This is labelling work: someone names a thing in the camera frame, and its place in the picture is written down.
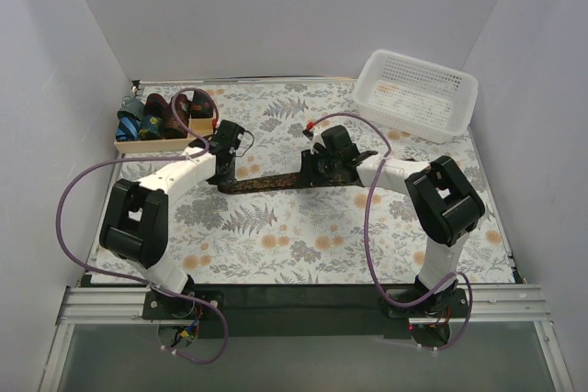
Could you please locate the black tie with gold keys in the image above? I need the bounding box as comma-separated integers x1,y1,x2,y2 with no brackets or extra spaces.
218,172,363,195

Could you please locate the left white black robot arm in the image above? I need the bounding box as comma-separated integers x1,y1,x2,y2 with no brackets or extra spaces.
99,120,245,319

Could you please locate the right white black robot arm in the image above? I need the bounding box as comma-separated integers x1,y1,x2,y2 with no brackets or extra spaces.
303,125,485,317

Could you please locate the wooden compartment tray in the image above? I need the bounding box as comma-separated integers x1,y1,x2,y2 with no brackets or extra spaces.
114,93,216,154

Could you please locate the floral patterned table mat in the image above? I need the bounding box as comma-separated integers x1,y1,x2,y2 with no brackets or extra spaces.
91,81,525,286

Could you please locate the black orange-dotted rolled tie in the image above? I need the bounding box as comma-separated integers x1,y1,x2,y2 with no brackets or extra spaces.
189,89,215,119

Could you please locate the brown patterned rolled tie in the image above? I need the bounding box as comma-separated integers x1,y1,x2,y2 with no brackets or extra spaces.
162,94,190,139

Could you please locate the navy yellow-dotted rolled tie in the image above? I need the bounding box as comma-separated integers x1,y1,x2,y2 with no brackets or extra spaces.
139,115,164,140

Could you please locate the dark red rolled tie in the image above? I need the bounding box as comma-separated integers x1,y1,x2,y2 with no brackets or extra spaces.
143,93,170,120

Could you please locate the blue striped rolled tie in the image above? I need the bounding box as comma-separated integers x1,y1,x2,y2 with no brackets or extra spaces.
115,113,141,142

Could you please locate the grey rolled tie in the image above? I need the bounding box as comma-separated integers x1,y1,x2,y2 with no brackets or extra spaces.
117,96,144,120

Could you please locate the white plastic perforated basket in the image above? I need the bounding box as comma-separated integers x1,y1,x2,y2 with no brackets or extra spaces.
351,50,479,143

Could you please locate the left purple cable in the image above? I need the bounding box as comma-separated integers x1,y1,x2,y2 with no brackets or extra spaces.
55,87,230,364

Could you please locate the purple cable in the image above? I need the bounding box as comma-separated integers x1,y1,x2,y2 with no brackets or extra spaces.
310,113,474,353
55,87,230,364

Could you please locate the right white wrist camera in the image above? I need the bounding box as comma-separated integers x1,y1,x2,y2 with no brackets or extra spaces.
303,121,326,154

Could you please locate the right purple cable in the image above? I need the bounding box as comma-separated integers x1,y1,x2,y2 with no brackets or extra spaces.
310,113,474,353

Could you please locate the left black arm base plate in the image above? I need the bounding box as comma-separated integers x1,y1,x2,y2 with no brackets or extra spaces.
141,290,224,320

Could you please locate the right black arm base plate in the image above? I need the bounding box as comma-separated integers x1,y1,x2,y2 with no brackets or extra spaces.
379,288,469,321

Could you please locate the aluminium frame rail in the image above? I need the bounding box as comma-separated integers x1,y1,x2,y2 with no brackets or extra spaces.
40,284,573,391

